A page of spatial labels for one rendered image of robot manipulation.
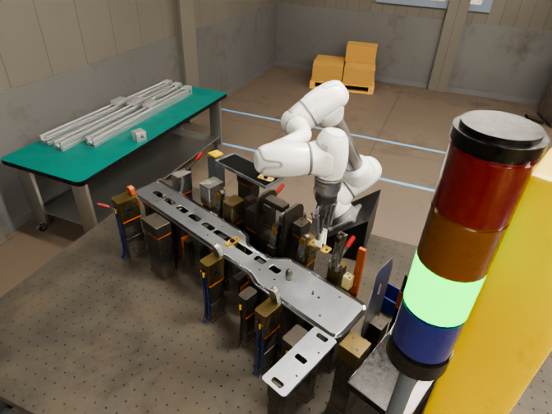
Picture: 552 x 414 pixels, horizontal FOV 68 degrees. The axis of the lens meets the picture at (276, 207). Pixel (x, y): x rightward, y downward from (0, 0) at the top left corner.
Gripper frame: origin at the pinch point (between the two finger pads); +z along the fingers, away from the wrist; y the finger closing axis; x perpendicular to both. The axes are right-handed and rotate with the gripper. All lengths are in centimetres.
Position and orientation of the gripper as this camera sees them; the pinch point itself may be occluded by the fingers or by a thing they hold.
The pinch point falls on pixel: (320, 236)
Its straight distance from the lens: 148.2
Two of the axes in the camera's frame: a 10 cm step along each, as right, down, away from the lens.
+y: -6.6, 4.0, -6.3
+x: 7.5, 4.0, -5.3
